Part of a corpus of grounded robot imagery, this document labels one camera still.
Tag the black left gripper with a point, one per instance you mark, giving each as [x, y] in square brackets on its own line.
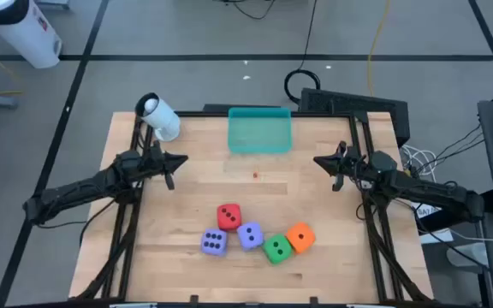
[154, 164]

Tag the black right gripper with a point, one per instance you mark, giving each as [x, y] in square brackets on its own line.
[355, 167]

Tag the orange foam die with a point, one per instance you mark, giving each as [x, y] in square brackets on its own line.
[302, 244]

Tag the red foam die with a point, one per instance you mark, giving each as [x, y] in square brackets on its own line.
[234, 224]

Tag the purple foam die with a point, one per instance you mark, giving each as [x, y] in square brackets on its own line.
[251, 244]
[214, 240]

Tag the green foam die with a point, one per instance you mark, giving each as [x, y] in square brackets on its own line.
[277, 256]

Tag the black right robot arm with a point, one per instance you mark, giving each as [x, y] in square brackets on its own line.
[435, 192]

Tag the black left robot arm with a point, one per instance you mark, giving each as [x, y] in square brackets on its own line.
[79, 188]

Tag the white cylinder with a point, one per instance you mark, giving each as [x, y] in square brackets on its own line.
[165, 120]

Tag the teal plastic bin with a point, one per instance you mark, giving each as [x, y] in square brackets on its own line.
[259, 132]

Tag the white paper label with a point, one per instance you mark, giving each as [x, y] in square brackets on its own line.
[428, 211]

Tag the black desk bar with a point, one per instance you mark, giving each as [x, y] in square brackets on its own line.
[439, 226]

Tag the black table clamp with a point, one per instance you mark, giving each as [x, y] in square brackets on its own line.
[194, 299]
[313, 300]

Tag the grey plastic container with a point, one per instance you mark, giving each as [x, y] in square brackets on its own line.
[469, 254]

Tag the white trash can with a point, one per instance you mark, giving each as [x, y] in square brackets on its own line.
[28, 38]

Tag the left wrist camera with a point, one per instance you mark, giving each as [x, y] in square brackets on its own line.
[127, 159]

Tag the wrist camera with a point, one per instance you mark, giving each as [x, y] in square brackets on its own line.
[382, 160]
[127, 159]

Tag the black aluminium frame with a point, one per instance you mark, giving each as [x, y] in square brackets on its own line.
[323, 114]

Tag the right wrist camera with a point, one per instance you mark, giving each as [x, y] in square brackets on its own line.
[382, 160]

